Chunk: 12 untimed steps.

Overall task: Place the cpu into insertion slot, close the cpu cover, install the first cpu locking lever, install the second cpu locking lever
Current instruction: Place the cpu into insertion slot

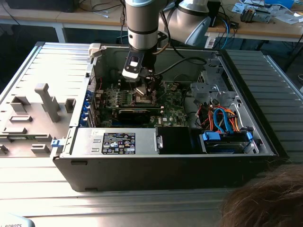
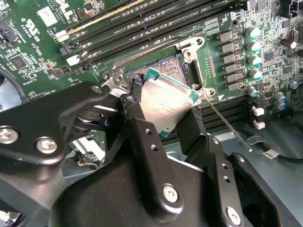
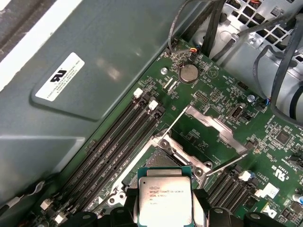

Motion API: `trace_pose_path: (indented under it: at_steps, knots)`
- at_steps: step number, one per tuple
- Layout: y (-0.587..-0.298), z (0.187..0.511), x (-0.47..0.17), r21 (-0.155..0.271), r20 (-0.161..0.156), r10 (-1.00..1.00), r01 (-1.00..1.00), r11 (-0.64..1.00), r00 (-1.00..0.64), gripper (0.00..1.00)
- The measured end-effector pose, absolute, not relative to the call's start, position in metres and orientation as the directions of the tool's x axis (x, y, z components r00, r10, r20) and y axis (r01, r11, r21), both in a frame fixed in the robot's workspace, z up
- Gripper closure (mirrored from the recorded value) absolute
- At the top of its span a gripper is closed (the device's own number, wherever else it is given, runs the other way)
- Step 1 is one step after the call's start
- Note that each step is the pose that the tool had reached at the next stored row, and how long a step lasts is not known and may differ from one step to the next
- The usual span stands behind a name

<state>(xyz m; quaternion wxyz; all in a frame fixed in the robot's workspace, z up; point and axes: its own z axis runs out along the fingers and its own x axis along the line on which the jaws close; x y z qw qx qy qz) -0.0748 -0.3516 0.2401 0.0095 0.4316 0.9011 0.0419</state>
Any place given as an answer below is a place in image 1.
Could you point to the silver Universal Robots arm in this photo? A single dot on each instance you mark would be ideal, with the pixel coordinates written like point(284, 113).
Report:
point(142, 23)

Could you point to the CPU socket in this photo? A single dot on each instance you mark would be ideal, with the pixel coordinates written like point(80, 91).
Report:
point(145, 100)

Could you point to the finned CPU cooler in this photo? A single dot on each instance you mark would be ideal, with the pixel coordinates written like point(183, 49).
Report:
point(247, 15)

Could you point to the round coin battery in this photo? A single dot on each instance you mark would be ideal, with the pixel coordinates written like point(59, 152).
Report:
point(174, 88)

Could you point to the green motherboard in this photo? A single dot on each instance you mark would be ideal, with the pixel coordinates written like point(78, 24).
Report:
point(170, 101)

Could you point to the beige case latch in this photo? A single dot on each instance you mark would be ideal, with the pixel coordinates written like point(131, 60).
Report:
point(95, 49)

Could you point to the black graphics card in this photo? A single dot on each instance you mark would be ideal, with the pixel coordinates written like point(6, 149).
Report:
point(133, 116)

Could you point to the white labelled tag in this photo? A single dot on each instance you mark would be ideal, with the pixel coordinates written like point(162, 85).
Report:
point(210, 42)

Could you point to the grey metal drive cage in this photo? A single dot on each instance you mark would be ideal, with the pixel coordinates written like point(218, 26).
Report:
point(206, 91)

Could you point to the black box device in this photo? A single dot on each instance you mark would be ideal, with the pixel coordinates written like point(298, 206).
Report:
point(214, 14)

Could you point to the grey power supply unit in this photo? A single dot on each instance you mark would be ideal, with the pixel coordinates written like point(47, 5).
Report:
point(87, 142)

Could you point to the hard disk in blue carrier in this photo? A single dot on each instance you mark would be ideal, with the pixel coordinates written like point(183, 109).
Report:
point(222, 147)

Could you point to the black open PC case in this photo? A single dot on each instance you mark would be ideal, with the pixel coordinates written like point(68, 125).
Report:
point(142, 175)

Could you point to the wooden desk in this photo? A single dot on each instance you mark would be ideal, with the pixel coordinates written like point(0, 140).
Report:
point(260, 32)
point(35, 16)

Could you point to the grey metal device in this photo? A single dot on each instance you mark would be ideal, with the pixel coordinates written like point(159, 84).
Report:
point(262, 17)

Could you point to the blue case latch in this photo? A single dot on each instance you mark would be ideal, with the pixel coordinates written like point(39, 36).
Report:
point(55, 143)

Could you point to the grey parts rack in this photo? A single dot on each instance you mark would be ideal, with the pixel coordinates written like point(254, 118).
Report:
point(35, 113)

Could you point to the blue plastic box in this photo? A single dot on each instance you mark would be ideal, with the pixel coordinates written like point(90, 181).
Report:
point(279, 2)

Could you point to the pale teach pendant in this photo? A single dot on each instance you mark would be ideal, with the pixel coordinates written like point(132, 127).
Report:
point(14, 222)

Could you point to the white camera on black bracket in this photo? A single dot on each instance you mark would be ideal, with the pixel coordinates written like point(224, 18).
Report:
point(131, 74)

